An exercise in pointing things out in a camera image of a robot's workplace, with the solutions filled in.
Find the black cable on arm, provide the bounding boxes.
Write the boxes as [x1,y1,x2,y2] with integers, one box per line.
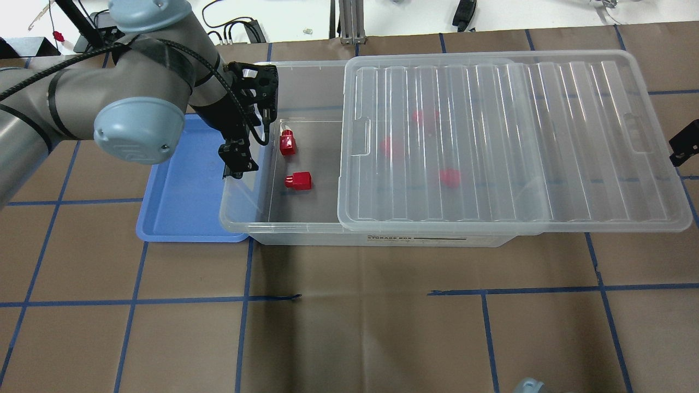
[0,39,271,147]

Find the red block with white tag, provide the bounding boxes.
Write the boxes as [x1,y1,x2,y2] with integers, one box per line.
[279,128,297,157]

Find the black cables on floor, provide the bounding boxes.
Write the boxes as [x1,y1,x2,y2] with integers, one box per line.
[201,0,257,47]

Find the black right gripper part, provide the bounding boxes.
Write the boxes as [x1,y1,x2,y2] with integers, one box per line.
[669,119,699,168]

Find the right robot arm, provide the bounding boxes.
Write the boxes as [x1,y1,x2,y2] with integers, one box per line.
[513,378,551,393]

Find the red block under lid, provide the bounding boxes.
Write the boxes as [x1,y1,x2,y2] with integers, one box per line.
[378,136,405,161]
[410,109,440,128]
[439,168,461,189]

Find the black device at top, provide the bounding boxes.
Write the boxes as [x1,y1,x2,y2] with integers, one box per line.
[452,0,477,32]

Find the clear plastic box lid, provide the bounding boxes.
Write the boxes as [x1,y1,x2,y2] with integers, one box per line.
[337,50,692,236]

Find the black stand base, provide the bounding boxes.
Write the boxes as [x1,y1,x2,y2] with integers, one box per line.
[54,1,125,52]

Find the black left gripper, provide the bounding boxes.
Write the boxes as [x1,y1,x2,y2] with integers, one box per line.
[208,62,279,179]

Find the blue plastic tray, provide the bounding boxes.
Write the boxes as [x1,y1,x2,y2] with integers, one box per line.
[137,114,248,243]

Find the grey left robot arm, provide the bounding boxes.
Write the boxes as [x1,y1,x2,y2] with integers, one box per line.
[1,1,279,206]

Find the black power adapter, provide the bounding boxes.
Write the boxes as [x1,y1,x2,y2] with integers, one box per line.
[243,19,267,43]

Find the aluminium frame post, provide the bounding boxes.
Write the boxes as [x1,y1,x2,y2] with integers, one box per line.
[329,1,366,45]

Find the clear plastic storage box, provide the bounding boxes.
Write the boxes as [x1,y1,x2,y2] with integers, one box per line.
[219,60,513,248]

